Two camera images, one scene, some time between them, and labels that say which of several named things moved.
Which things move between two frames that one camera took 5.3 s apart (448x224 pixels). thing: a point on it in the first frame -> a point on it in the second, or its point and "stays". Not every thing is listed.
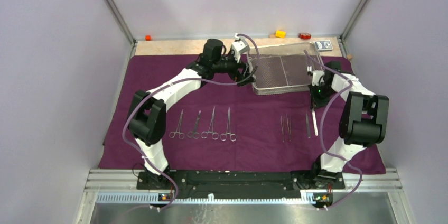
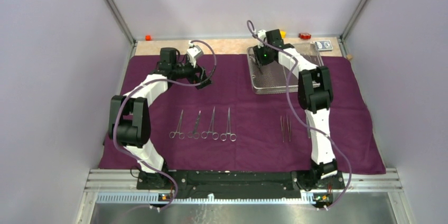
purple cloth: (218, 124) stays
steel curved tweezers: (282, 128) stays
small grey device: (323, 45) stays
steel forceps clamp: (215, 136) stays
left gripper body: (235, 74) -> (187, 71)
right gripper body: (320, 95) -> (262, 55)
